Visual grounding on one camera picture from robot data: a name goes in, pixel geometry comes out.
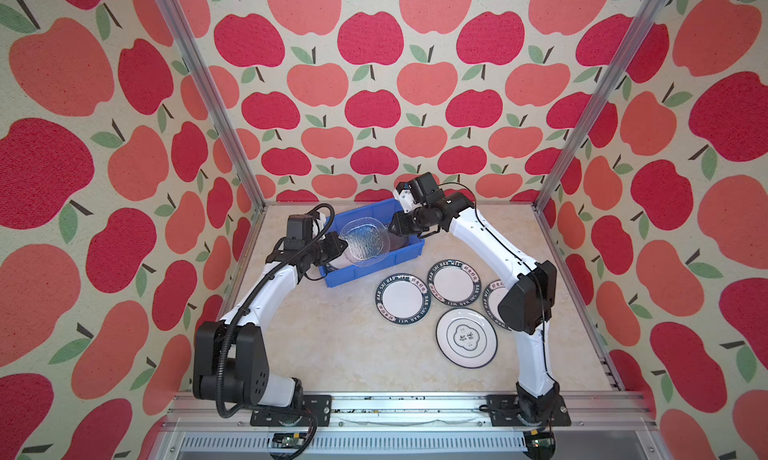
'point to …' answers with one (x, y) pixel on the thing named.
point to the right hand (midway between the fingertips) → (399, 225)
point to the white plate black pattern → (467, 338)
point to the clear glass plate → (368, 240)
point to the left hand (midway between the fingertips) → (352, 244)
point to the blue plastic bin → (402, 247)
